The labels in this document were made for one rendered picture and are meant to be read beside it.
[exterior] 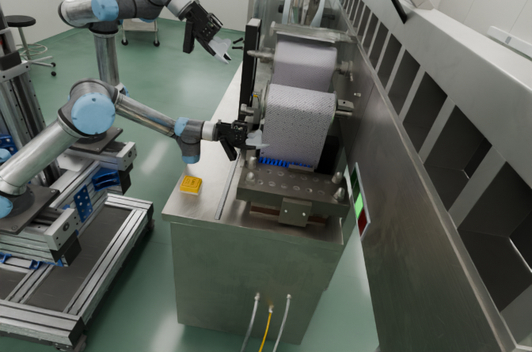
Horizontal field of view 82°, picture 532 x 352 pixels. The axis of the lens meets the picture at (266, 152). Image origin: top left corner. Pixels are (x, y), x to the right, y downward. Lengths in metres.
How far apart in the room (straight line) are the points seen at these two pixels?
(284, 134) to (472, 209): 0.79
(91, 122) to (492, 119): 0.97
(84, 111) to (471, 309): 0.99
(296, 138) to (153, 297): 1.30
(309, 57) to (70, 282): 1.59
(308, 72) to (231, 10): 5.57
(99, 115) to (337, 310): 1.67
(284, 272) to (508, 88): 1.03
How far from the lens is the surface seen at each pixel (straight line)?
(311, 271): 1.30
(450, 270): 0.52
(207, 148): 1.48
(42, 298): 1.95
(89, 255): 2.02
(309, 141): 1.18
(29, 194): 1.46
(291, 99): 1.11
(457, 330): 0.51
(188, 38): 1.13
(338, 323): 2.06
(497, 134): 0.48
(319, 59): 1.31
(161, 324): 1.96
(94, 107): 1.05
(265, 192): 1.08
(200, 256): 1.32
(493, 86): 0.51
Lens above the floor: 1.76
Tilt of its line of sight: 35 degrees down
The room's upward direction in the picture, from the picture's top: 9 degrees clockwise
